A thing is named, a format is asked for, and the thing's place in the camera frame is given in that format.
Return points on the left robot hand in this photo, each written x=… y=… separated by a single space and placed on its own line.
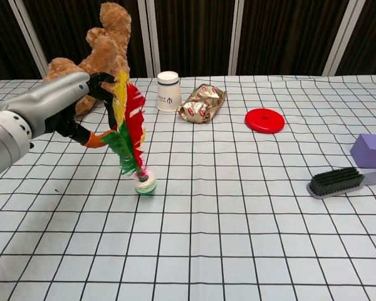
x=58 y=98

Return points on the colourful feather shuttlecock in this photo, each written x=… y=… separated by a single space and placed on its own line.
x=130 y=131

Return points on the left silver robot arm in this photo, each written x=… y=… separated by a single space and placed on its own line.
x=4 y=139

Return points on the brown teddy bear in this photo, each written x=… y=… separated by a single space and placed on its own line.
x=105 y=53

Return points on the white paper cup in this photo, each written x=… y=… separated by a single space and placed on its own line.
x=167 y=92

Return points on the gold foil snack packet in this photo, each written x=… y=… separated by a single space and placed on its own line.
x=200 y=105

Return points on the white checkered tablecloth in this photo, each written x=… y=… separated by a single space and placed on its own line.
x=188 y=238

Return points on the red plastic disc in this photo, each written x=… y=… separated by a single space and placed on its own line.
x=264 y=120

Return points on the dark folding screen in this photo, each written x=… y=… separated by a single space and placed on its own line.
x=269 y=34

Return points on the grey brush with black bristles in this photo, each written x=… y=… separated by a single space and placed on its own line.
x=335 y=183

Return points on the purple foam block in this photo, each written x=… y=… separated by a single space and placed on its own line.
x=371 y=150

